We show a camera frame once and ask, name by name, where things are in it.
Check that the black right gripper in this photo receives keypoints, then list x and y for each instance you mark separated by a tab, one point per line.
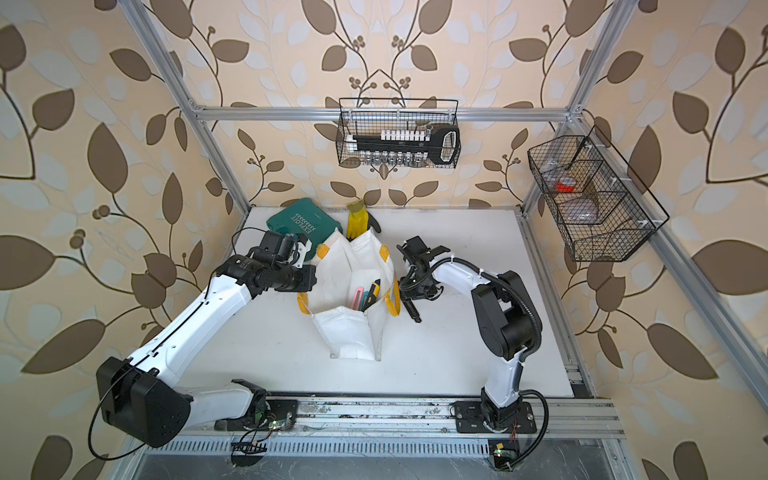
406	293

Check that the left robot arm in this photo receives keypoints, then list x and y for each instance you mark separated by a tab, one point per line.
141	395

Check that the right wire basket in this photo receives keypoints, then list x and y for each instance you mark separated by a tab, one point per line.
612	211

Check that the pink utility knife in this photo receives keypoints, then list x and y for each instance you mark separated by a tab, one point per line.
358	299

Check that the white pouch with yellow handles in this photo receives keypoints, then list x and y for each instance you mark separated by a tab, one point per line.
342	266

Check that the wire basket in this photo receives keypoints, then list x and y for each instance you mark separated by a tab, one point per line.
612	211
371	115

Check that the centre wire basket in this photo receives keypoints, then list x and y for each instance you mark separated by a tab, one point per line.
371	115

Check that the yellow grey work glove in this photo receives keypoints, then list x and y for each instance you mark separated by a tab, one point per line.
360	220

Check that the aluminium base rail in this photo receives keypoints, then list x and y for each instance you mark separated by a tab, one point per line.
405	426

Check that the green plastic tool case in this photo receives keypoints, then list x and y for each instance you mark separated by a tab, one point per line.
304	217

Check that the red item in basket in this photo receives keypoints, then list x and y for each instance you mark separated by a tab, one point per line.
566	184

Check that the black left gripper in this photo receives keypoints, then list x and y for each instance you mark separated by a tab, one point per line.
308	275

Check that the black socket set holder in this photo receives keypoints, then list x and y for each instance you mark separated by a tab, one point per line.
437	144

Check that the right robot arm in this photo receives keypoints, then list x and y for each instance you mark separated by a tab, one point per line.
507	319

